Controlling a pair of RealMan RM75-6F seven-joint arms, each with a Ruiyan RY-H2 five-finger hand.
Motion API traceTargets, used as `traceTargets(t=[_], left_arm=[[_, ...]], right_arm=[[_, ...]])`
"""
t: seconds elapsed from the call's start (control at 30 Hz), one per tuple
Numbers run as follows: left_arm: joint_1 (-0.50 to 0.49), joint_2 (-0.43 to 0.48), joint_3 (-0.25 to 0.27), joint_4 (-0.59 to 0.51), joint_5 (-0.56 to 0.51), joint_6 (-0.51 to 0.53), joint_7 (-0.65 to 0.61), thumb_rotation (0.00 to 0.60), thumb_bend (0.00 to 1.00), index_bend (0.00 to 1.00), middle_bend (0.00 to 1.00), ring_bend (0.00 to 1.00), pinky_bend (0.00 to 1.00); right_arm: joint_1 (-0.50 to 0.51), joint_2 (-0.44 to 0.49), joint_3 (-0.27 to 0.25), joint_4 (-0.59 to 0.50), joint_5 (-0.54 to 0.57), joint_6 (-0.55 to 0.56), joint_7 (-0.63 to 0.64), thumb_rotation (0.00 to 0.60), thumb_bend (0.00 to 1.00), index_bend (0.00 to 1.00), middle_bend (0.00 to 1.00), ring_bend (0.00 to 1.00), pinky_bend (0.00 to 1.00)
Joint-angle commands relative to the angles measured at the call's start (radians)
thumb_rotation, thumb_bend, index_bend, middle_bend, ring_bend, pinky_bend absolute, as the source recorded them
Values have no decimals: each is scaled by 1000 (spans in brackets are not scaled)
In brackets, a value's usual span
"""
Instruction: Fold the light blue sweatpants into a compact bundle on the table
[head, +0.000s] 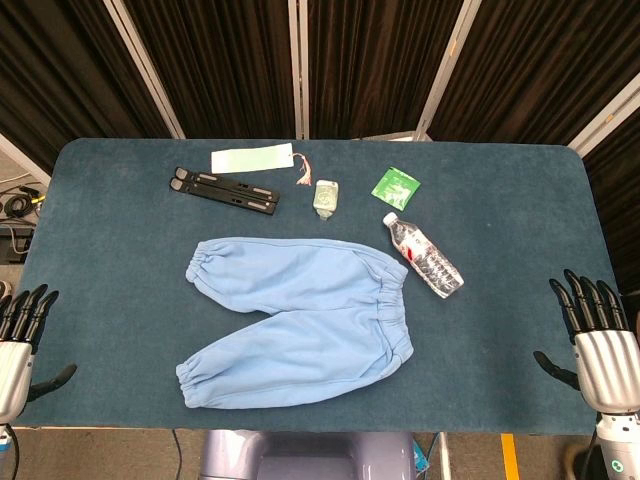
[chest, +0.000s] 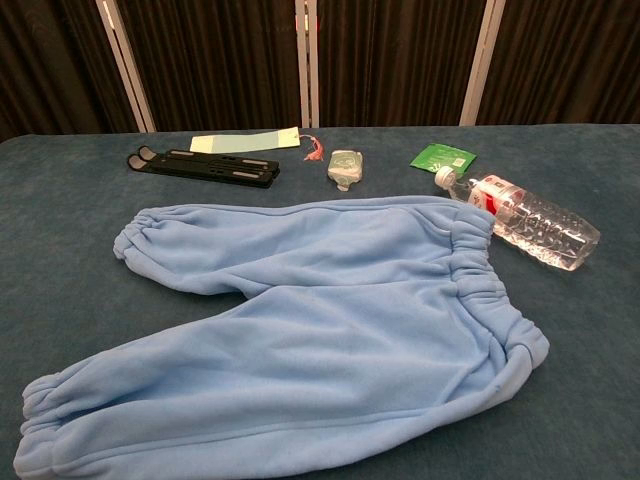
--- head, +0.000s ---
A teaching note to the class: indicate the clear plastic water bottle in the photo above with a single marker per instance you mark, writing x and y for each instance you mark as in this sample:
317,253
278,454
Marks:
425,255

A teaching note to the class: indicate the light blue sweatpants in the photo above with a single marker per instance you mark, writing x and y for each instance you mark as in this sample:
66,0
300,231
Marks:
300,280

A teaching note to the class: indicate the small clear sanitizer bottle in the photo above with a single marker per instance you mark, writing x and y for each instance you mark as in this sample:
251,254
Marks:
326,197

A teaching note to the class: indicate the black power box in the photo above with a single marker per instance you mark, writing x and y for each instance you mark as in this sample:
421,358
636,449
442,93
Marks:
12,245

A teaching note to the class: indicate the dark blue felt table cover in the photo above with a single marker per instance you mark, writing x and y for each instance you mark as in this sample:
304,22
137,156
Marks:
125,275

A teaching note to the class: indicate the purple robot torso base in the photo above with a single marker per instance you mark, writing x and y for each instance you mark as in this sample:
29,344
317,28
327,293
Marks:
300,460

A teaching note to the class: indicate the white bookmark with red tassel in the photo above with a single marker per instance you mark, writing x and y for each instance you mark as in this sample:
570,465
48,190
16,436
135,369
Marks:
250,159

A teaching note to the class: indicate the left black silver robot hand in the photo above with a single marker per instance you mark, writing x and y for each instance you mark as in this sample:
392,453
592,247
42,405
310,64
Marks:
12,360

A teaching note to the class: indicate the green sachet packet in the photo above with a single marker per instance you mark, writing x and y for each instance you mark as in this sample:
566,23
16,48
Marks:
395,187

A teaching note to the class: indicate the white partition frame post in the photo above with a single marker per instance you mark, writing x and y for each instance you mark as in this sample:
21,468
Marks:
22,155
146,70
605,117
300,75
448,65

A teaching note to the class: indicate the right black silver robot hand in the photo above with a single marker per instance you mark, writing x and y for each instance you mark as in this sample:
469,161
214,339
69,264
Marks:
607,365

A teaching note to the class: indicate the black folding laptop stand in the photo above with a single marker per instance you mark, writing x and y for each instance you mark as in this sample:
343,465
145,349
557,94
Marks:
225,190

